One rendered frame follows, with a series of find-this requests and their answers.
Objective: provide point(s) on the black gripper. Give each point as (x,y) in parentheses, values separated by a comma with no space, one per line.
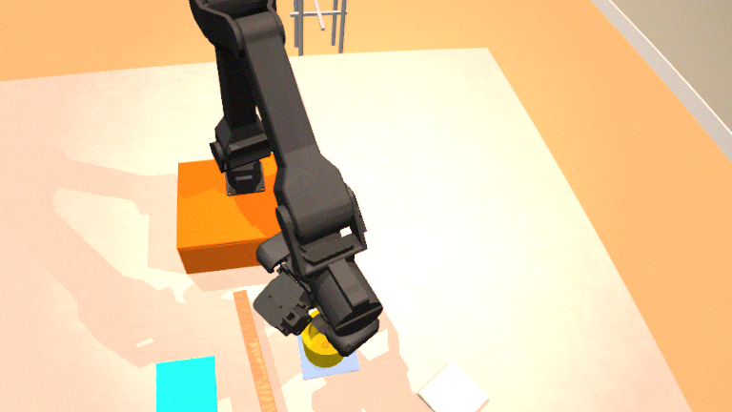
(274,251)

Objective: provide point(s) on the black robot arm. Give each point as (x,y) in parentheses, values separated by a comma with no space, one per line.
(314,203)

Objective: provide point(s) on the yellow cup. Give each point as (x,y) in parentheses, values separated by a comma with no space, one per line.
(316,354)

